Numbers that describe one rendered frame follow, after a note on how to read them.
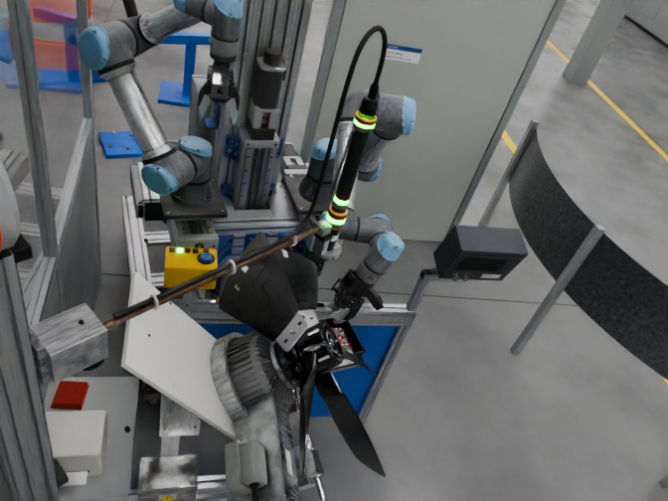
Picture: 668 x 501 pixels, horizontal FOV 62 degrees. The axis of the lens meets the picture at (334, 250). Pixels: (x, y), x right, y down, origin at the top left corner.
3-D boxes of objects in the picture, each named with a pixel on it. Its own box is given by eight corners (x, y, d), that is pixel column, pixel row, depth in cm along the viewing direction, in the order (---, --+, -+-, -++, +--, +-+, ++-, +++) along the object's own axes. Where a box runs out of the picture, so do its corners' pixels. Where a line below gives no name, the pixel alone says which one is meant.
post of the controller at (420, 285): (408, 311, 212) (424, 274, 200) (406, 305, 214) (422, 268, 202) (415, 311, 213) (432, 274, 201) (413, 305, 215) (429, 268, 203)
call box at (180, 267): (163, 291, 178) (164, 266, 171) (164, 268, 185) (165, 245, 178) (214, 292, 182) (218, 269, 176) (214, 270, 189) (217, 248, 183)
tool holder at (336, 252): (320, 267, 130) (329, 236, 124) (300, 250, 133) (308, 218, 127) (346, 253, 136) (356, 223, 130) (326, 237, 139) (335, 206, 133)
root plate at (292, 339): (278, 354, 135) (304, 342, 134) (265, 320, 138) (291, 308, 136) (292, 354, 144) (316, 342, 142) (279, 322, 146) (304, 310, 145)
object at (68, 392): (50, 408, 152) (49, 404, 151) (59, 383, 158) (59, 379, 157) (82, 411, 154) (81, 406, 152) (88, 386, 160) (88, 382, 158)
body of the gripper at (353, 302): (329, 289, 172) (349, 262, 166) (352, 296, 176) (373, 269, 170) (333, 308, 167) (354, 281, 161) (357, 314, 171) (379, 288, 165)
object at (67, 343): (46, 391, 87) (41, 357, 82) (26, 361, 90) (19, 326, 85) (108, 359, 94) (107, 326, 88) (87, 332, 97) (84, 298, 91)
